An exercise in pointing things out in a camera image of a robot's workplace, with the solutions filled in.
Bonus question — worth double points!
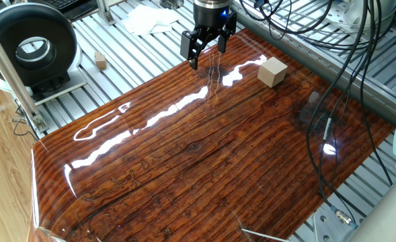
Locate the black cable silver connector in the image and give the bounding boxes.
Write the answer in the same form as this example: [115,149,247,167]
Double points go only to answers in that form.
[305,0,370,231]

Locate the silver slanted frame post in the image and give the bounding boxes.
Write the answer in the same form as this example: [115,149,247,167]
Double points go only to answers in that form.
[0,15,50,134]

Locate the small brown wooden block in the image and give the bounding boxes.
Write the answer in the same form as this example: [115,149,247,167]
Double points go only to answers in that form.
[93,50,108,71]

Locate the plain black cable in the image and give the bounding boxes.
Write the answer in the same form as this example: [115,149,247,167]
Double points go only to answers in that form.
[358,0,395,188]

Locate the glossy wood grain mat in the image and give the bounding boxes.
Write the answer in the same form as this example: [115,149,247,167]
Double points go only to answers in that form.
[28,28,396,242]

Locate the white crumpled tissue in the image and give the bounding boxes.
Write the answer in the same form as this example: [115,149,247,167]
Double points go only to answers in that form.
[120,3,180,36]

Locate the black cable white label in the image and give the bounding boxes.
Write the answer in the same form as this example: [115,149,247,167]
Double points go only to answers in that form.
[313,110,340,189]

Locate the thin black wires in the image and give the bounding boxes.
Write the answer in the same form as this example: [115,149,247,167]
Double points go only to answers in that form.
[11,104,40,142]

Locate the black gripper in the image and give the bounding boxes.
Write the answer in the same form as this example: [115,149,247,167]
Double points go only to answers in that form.
[180,5,238,71]

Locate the tangled black cable bundle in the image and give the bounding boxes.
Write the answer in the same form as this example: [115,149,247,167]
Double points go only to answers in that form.
[239,0,370,51]

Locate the short aluminium upright bracket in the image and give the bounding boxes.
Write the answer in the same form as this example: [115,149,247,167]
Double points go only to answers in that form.
[95,0,117,27]

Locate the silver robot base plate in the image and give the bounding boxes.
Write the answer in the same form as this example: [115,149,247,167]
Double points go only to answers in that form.
[313,200,363,242]

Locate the pale wooden cube block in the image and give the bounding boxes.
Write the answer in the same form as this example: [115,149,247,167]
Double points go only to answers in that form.
[257,56,288,89]

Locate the black keyboard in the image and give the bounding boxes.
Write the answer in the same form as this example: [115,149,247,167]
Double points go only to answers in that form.
[42,0,100,22]

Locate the white zip tie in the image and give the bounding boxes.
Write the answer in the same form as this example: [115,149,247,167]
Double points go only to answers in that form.
[240,227,289,242]

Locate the black round blower fan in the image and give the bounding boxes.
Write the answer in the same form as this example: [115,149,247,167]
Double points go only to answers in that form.
[0,1,88,107]

